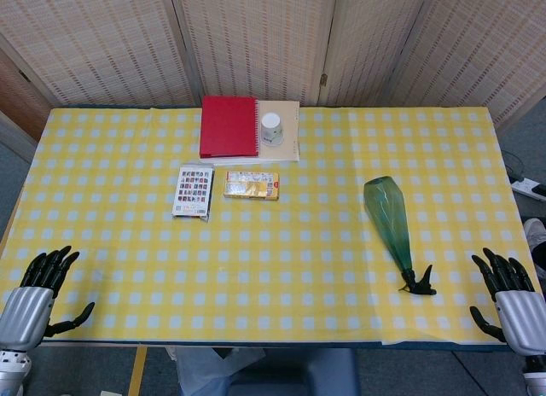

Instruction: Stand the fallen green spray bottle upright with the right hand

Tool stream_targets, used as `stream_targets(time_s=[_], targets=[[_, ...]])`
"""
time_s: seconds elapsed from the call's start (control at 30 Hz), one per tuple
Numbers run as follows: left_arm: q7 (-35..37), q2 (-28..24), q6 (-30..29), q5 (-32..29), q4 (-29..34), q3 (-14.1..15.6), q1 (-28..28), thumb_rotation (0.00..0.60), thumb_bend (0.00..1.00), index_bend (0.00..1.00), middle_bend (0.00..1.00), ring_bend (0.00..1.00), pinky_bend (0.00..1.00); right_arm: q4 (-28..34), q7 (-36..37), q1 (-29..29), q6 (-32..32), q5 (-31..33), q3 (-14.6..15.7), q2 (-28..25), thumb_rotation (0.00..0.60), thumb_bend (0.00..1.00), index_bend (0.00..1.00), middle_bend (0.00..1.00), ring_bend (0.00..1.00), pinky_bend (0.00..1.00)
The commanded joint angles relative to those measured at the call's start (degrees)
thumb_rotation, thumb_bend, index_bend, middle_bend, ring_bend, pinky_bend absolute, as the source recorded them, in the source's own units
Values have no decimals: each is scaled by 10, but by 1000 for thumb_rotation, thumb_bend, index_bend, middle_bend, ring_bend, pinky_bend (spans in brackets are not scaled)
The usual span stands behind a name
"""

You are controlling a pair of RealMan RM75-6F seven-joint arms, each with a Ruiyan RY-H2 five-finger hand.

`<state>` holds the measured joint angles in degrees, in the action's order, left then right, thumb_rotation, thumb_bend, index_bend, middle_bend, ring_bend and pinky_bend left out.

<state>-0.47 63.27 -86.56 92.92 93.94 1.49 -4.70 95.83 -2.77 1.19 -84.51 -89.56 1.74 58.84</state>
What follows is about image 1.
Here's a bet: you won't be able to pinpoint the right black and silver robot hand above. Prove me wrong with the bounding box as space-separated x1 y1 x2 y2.
468 247 546 358

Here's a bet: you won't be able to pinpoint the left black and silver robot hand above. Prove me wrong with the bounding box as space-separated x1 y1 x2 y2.
0 245 96 352

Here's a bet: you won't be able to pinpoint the green spray bottle black trigger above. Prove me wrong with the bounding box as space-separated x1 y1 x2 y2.
363 177 437 296

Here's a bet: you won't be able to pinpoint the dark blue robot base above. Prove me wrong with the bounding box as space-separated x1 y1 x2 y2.
228 348 362 396

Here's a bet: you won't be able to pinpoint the white shoe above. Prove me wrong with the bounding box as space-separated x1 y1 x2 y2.
523 218 546 254

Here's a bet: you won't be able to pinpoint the white power strip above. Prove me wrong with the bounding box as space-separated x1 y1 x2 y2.
510 178 546 198

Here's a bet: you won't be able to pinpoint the white plastic sheet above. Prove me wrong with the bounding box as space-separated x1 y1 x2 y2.
174 347 268 396

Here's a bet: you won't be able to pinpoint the white picture card box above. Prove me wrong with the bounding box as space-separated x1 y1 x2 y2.
171 164 215 223

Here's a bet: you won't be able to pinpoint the brown wooden door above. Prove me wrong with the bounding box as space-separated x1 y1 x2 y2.
0 49 53 142

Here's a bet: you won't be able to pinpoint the yellow white checked tablecloth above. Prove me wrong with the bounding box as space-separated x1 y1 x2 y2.
0 107 545 347

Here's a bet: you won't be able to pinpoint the yellow flat carton box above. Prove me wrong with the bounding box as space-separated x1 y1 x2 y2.
223 170 281 201

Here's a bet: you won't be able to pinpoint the woven folding screen panel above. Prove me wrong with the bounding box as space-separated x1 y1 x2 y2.
317 0 432 108
394 0 546 126
0 0 195 108
169 0 338 107

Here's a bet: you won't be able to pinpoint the red spiral notebook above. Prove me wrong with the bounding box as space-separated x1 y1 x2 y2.
199 96 261 160

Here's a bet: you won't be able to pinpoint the beige spiral notebook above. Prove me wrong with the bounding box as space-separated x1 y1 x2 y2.
255 100 301 163

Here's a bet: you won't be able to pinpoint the white paper cup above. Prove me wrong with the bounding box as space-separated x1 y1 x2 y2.
259 112 286 148

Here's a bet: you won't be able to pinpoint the dark floor cable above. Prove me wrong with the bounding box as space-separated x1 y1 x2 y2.
501 150 526 183

